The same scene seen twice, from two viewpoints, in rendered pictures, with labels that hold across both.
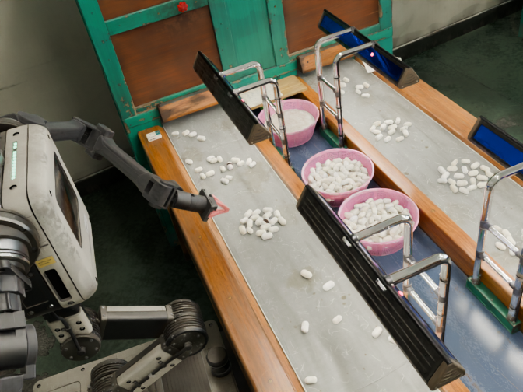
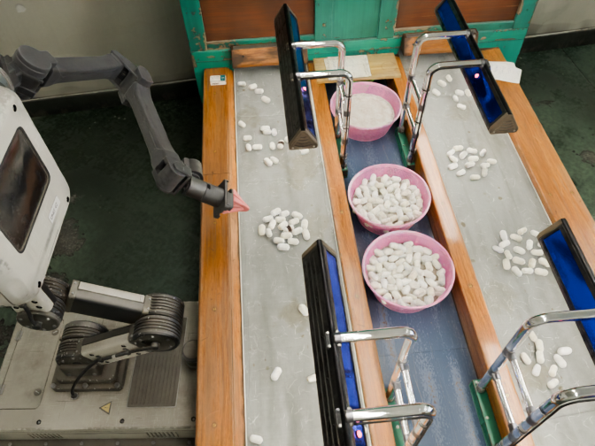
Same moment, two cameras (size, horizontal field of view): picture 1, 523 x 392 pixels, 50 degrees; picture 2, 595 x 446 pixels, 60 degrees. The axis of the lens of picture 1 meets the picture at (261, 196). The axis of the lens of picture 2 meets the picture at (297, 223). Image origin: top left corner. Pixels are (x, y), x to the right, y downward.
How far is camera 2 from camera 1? 0.53 m
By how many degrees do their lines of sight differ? 15
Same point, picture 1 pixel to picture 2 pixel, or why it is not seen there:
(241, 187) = (282, 176)
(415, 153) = (484, 202)
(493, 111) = not seen: outside the picture
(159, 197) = (167, 183)
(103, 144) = (135, 93)
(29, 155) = not seen: outside the picture
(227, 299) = (212, 309)
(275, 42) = (383, 11)
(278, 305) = (260, 334)
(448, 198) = (495, 273)
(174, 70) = (258, 12)
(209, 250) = (218, 243)
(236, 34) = not seen: outside the picture
